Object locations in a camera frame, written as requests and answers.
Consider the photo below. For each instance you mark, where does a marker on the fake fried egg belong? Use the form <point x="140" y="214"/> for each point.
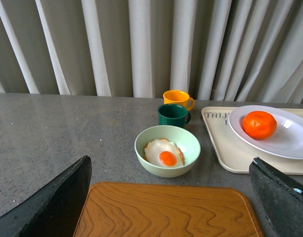
<point x="164" y="153"/>

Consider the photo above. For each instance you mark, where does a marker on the white ribbed deep plate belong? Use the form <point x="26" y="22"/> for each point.
<point x="287" y="140"/>

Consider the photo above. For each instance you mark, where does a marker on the white pleated curtain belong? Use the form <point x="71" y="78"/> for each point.
<point x="222" y="50"/>

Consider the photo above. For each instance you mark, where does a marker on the orange mandarin fruit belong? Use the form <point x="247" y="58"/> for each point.
<point x="259" y="125"/>

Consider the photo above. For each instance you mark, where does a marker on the dark green mug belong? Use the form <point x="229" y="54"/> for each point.
<point x="174" y="115"/>

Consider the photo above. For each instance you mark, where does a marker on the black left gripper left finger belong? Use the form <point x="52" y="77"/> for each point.
<point x="54" y="210"/>

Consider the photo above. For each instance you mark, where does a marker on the cream bear print tray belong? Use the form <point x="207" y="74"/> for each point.
<point x="233" y="153"/>

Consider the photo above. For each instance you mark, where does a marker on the yellow mug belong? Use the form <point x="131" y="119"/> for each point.
<point x="178" y="97"/>

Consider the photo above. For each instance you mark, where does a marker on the wooden cutting board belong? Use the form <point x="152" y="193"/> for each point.
<point x="150" y="210"/>

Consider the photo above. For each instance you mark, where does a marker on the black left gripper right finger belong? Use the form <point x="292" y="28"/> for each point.
<point x="281" y="197"/>

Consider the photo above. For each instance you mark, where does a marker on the light green bowl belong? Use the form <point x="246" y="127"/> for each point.
<point x="186" y="141"/>

